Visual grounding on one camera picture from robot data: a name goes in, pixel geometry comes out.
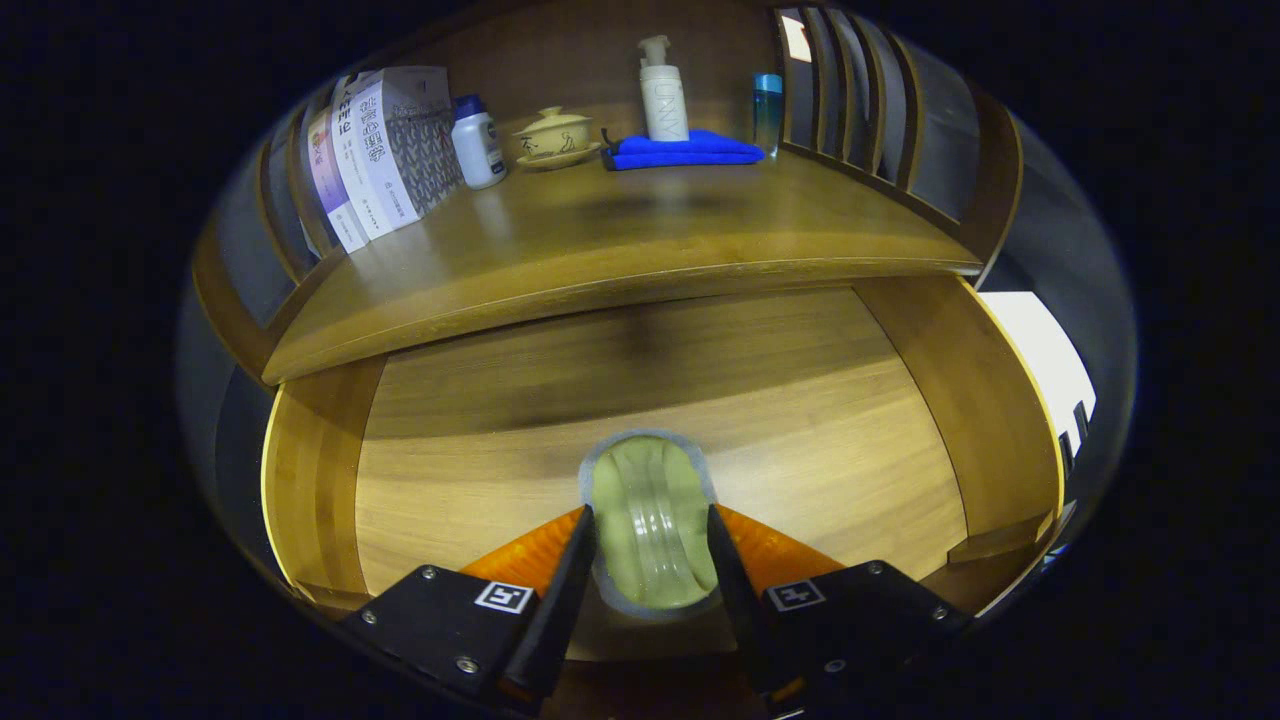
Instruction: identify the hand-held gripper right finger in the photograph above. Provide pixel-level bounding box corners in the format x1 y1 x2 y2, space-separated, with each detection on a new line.
705 503 976 720

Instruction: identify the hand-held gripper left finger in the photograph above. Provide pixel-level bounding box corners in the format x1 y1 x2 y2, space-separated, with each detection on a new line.
335 503 601 716

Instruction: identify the green oval dish grey rim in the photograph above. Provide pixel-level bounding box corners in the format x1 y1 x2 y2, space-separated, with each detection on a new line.
578 428 719 616

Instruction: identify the wooden drawer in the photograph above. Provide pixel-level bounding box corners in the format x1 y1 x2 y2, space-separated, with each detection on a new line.
260 275 1066 661

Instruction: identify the wooden countertop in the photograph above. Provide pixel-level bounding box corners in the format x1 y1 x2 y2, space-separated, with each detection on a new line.
262 150 983 386

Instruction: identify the wooden cabinet with slatted sides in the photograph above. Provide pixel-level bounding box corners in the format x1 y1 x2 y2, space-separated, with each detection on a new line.
190 0 1026 386

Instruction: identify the white grey floor unit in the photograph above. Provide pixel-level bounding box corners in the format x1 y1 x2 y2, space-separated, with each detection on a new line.
978 290 1099 481

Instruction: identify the blue folded cloth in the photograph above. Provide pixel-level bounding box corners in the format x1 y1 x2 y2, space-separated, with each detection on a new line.
601 128 767 172

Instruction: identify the white bottle blue cap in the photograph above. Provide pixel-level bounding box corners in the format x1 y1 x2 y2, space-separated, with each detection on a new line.
450 94 508 191

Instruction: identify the yellow lidded teacup with saucer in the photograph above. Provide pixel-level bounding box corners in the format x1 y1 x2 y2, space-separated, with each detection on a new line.
512 106 603 171

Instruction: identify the purple book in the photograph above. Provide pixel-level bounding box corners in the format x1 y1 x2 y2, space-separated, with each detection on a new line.
305 105 369 254

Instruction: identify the thin white book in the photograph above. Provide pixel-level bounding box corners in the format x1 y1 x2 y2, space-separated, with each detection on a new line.
330 72 396 241

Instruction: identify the thick white patterned book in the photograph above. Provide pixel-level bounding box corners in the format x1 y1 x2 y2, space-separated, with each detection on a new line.
350 65 466 231

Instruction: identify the clear blue bottle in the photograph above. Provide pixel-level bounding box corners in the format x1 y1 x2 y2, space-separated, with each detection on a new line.
753 73 784 156

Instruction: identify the white pump bottle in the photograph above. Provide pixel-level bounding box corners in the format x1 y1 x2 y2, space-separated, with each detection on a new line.
638 35 691 143

